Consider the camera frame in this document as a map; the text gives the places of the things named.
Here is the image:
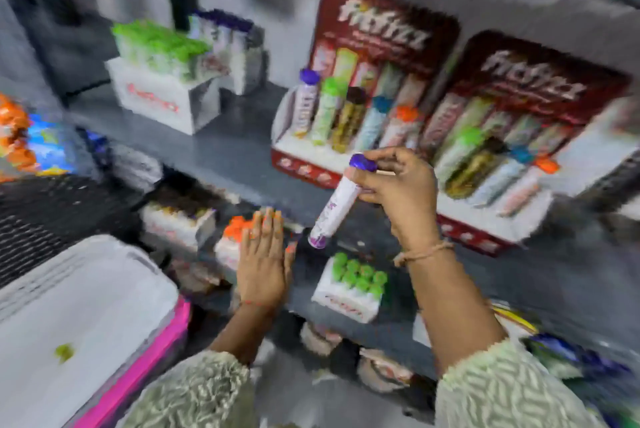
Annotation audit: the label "person's right hand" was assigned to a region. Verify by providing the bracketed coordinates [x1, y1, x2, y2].
[349, 147, 441, 250]

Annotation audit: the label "person's left hand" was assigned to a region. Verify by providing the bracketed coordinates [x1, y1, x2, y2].
[236, 208, 297, 312]

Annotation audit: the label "white tube with purple cap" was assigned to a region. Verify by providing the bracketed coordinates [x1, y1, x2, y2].
[308, 153, 379, 250]

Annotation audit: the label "person's left forearm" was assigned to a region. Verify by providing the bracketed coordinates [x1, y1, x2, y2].
[117, 303, 287, 428]

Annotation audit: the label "person's right forearm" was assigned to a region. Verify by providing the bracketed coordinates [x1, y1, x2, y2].
[406, 243, 608, 428]

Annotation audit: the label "blue cap display tube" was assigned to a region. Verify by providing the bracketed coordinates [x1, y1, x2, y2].
[467, 147, 534, 208]
[353, 96, 394, 153]

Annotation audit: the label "orange cap display tube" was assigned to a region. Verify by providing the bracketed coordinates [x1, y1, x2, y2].
[496, 156, 560, 218]
[378, 106, 420, 150]

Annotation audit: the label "brown cap display tube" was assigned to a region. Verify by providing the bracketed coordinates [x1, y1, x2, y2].
[444, 137, 508, 200]
[330, 87, 368, 154]

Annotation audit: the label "small white carton box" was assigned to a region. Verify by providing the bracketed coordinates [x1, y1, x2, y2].
[311, 259, 385, 324]

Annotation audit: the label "box of orange-capped tubes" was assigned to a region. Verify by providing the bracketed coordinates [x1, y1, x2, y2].
[214, 215, 262, 272]

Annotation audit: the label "cluster of green-capped tubes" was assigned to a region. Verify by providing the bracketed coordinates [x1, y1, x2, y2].
[332, 252, 389, 300]

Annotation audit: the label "green cap display tube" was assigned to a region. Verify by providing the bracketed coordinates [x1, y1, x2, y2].
[310, 77, 349, 146]
[433, 127, 484, 189]

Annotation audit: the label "purple cap display tube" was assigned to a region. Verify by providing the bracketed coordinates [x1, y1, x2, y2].
[291, 68, 322, 139]

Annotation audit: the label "box of brown-capped tubes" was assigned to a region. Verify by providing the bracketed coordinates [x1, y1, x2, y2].
[140, 187, 218, 252]

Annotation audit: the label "grey metal shelf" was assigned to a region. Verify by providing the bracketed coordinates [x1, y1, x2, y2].
[67, 80, 640, 378]

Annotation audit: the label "round wrapped packages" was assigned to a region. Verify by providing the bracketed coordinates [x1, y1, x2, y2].
[299, 321, 417, 394]

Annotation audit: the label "red tube display stand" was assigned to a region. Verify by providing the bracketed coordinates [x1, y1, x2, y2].
[270, 0, 461, 191]
[419, 30, 634, 258]

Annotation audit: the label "pink plastic tray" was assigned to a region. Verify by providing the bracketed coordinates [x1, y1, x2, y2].
[74, 295, 193, 428]

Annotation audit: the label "large white carton box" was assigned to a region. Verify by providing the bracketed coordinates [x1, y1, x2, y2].
[105, 57, 222, 136]

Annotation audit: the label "white plastic crate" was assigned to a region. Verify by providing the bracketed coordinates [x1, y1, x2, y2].
[0, 235, 181, 428]

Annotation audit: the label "black mesh basket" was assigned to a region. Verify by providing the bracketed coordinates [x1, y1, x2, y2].
[0, 174, 142, 289]

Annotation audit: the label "group of green-capped tubes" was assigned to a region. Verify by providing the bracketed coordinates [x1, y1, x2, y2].
[111, 20, 212, 82]

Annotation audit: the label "blue and yellow packets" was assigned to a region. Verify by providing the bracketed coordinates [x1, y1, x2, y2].
[492, 303, 640, 428]

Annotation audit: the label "orange and blue snack packets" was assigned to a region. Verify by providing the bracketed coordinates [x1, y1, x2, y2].
[0, 93, 77, 179]

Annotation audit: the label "beige thread bracelet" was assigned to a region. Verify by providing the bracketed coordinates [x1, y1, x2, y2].
[393, 240, 455, 268]

